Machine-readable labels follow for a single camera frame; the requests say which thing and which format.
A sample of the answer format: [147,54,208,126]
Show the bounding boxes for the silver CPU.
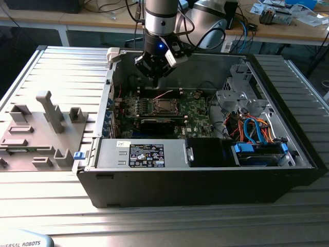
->
[157,99,173,111]

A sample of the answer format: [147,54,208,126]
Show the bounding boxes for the black computer box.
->
[4,0,83,14]

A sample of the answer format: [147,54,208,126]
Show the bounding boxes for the blue box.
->
[285,0,318,8]

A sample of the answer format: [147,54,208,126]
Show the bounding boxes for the black PC case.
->
[71,47,325,209]

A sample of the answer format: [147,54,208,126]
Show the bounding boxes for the copper CPU cooler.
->
[259,7,276,26]

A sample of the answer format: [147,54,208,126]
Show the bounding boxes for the grey metal device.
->
[273,10,294,26]

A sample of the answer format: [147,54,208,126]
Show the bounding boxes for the grey metal drive cage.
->
[215,64,275,121]

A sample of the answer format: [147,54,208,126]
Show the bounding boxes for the blue data cable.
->
[243,116,268,148]

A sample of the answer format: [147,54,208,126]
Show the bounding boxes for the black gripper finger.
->
[134,52,160,88]
[158,57,172,78]

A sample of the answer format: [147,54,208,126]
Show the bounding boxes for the pale blue teach pendant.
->
[0,228,55,247]

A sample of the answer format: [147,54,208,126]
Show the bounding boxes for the wire locking lever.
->
[153,90,174,100]

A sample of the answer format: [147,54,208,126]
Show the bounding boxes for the metal socket cover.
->
[152,97,178,115]

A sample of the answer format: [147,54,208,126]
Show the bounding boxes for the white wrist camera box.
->
[164,42,189,68]

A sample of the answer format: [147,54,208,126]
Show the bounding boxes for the grey power supply unit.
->
[95,138,191,168]

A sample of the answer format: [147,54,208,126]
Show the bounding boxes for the grey parts rack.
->
[0,90,89,172]

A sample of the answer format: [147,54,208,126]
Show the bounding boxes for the black upright box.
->
[225,1,239,29]

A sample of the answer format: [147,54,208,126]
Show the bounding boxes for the black graphics card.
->
[138,117,177,135]

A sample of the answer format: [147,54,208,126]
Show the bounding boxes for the beige case latch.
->
[106,47,121,64]

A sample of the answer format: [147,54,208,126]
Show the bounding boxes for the green motherboard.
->
[114,89,215,138]

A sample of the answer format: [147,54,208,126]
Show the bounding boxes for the orange wire bundle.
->
[228,117,277,144]

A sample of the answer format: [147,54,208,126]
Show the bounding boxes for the wooden desk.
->
[222,0,329,47]
[0,0,147,47]

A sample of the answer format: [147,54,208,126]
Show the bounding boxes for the blue disk carrier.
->
[230,142,289,167]

